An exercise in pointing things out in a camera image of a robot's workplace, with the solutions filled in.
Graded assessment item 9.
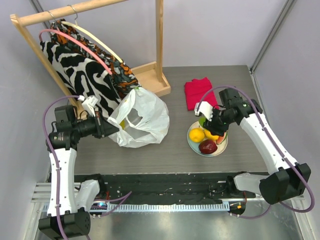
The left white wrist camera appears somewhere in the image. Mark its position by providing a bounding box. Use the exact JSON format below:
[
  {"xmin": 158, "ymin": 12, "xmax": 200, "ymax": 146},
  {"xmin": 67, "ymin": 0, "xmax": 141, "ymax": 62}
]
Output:
[{"xmin": 77, "ymin": 95, "xmax": 98, "ymax": 117}]

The yellow green fake fruit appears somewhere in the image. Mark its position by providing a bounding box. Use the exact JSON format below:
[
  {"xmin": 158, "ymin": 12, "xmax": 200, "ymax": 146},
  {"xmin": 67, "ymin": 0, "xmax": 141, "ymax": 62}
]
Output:
[{"xmin": 119, "ymin": 120, "xmax": 126, "ymax": 130}]

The wooden clothes rack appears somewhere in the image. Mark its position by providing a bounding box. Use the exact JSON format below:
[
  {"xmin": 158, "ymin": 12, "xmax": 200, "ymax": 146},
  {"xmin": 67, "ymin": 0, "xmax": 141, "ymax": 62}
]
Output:
[{"xmin": 10, "ymin": 0, "xmax": 171, "ymax": 118}]

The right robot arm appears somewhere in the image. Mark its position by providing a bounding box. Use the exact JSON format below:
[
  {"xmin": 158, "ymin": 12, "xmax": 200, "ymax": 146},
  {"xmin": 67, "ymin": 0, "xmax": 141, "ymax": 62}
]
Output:
[{"xmin": 194, "ymin": 86, "xmax": 315, "ymax": 209}]

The fake watermelon slice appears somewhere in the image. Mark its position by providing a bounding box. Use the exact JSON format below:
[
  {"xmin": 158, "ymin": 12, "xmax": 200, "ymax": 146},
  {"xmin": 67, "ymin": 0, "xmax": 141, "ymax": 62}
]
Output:
[{"xmin": 215, "ymin": 132, "xmax": 228, "ymax": 145}]

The orange patterned garment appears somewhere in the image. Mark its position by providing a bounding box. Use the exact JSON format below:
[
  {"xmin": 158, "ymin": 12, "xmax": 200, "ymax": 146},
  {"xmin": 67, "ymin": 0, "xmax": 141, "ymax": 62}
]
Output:
[{"xmin": 50, "ymin": 18, "xmax": 141, "ymax": 99}]

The blue and cream plate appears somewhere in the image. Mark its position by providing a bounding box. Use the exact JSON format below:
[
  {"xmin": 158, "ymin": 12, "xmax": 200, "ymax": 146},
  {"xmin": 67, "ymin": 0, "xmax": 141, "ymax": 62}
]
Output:
[{"xmin": 187, "ymin": 121, "xmax": 228, "ymax": 157}]

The black white zebra garment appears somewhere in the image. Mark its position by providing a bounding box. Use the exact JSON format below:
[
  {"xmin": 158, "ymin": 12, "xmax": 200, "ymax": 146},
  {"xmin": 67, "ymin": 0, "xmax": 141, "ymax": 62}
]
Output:
[{"xmin": 40, "ymin": 41, "xmax": 121, "ymax": 119}]

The white plastic bag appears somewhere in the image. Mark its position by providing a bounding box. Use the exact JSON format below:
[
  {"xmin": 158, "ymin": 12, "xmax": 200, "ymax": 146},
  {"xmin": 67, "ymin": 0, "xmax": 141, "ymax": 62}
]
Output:
[{"xmin": 107, "ymin": 87, "xmax": 170, "ymax": 148}]

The red cloth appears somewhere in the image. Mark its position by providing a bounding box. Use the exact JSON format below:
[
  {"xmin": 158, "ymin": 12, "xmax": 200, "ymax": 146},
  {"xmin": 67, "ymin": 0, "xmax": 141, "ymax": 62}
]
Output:
[{"xmin": 184, "ymin": 77, "xmax": 213, "ymax": 111}]

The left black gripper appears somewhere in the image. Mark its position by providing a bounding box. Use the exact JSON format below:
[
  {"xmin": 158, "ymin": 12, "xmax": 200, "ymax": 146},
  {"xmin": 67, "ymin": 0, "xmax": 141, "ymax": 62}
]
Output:
[{"xmin": 72, "ymin": 110, "xmax": 119, "ymax": 139}]

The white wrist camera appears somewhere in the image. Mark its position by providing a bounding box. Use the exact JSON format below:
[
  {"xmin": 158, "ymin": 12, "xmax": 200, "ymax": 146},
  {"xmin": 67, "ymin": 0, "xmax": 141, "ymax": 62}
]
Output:
[
  {"xmin": 194, "ymin": 101, "xmax": 214, "ymax": 122},
  {"xmin": 77, "ymin": 95, "xmax": 98, "ymax": 117}
]

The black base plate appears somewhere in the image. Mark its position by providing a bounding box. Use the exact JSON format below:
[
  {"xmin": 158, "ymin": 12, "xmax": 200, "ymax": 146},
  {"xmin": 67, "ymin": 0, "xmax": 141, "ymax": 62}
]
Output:
[{"xmin": 73, "ymin": 170, "xmax": 257, "ymax": 204}]

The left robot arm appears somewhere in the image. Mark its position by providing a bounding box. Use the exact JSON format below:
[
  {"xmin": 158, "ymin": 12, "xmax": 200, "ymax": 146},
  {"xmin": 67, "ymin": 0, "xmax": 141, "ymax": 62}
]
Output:
[{"xmin": 38, "ymin": 105, "xmax": 119, "ymax": 240}]

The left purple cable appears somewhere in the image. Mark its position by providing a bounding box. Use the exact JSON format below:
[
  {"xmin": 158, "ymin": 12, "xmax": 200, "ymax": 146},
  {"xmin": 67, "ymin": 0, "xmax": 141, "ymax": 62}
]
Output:
[{"xmin": 41, "ymin": 95, "xmax": 133, "ymax": 240}]

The cream hanger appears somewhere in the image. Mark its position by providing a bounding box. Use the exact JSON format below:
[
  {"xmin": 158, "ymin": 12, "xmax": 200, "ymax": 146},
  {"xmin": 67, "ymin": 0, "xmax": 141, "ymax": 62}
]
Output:
[{"xmin": 61, "ymin": 20, "xmax": 124, "ymax": 63}]

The yellow fake lemon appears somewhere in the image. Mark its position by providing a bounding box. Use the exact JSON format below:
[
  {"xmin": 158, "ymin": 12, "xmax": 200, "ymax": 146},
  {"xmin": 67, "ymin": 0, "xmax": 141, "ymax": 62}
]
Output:
[{"xmin": 203, "ymin": 129, "xmax": 220, "ymax": 141}]

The pink hanger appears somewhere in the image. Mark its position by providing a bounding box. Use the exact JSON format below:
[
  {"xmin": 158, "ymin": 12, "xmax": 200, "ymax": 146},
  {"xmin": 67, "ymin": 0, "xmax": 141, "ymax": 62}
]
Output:
[{"xmin": 38, "ymin": 28, "xmax": 112, "ymax": 75}]

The dark red fake apple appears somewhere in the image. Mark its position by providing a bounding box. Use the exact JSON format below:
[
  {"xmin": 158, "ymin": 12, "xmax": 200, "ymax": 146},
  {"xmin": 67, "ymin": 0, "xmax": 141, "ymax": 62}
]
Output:
[{"xmin": 198, "ymin": 139, "xmax": 218, "ymax": 155}]

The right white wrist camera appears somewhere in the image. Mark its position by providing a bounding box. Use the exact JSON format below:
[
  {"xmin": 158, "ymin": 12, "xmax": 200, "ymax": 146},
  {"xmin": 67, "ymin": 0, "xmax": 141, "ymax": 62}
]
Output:
[{"xmin": 194, "ymin": 101, "xmax": 214, "ymax": 122}]

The aluminium rail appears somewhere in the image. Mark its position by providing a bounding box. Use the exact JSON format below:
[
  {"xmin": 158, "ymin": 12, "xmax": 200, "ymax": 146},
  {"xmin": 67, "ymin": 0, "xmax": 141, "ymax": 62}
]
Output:
[{"xmin": 32, "ymin": 182, "xmax": 305, "ymax": 201}]

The yellow fake orange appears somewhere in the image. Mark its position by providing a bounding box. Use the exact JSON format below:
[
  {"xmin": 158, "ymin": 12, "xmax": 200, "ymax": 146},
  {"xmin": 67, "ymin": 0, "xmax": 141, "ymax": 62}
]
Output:
[{"xmin": 188, "ymin": 127, "xmax": 206, "ymax": 143}]

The white slotted cable duct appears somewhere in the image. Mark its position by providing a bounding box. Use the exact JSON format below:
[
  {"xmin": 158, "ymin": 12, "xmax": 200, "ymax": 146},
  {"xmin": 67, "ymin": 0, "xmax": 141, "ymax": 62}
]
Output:
[{"xmin": 43, "ymin": 201, "xmax": 230, "ymax": 213}]

